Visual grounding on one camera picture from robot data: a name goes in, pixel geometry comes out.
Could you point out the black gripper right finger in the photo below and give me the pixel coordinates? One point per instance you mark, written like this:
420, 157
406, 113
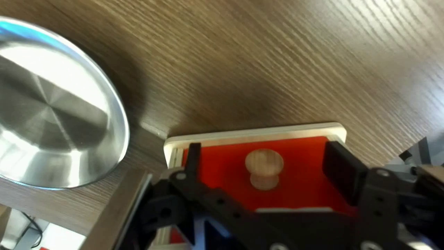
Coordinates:
345, 171

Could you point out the light wooden drawer box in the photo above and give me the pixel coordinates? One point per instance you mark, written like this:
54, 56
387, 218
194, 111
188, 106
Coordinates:
255, 134

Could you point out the red drawer with wooden knob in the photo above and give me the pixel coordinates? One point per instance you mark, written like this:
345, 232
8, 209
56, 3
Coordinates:
303, 178

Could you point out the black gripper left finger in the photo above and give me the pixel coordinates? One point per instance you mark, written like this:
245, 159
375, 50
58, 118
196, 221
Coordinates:
194, 161

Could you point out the round metal bowl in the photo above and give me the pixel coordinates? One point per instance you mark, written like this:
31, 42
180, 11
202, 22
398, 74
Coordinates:
51, 115

